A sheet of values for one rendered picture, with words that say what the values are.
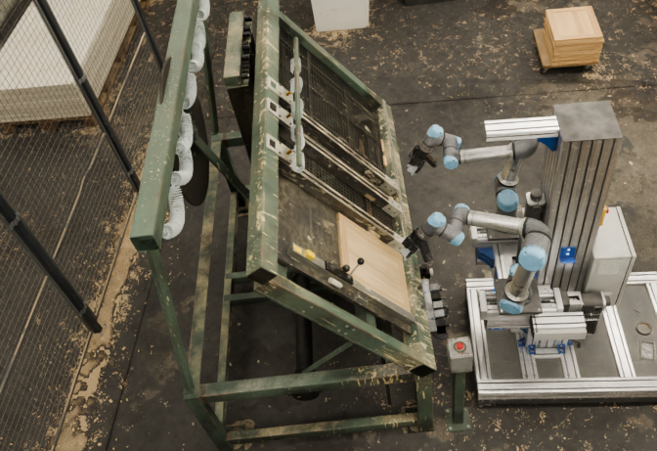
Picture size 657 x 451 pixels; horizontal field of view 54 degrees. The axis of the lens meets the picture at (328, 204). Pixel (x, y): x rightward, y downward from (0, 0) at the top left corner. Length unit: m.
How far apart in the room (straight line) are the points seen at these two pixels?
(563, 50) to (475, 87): 0.84
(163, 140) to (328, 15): 4.55
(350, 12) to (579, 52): 2.41
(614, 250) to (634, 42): 3.81
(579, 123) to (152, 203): 1.86
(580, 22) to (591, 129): 3.66
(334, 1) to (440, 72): 1.43
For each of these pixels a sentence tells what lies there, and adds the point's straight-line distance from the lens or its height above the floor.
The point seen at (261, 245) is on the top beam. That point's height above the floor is 1.91.
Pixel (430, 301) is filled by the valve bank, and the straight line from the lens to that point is 3.94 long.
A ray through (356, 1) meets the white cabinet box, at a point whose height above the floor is 0.33.
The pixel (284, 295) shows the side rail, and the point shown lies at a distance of 2.93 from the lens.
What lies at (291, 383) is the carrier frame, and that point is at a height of 0.79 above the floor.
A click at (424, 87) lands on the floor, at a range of 6.48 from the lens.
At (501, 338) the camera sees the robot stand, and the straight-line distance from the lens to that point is 4.45.
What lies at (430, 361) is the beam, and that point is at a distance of 3.62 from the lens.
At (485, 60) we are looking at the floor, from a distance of 6.80.
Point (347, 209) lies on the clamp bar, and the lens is 3.62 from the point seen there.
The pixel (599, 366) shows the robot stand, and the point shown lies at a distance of 4.45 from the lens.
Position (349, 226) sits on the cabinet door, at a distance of 3.61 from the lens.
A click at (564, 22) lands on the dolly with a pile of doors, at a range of 6.64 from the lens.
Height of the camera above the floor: 4.06
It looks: 48 degrees down
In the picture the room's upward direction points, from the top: 12 degrees counter-clockwise
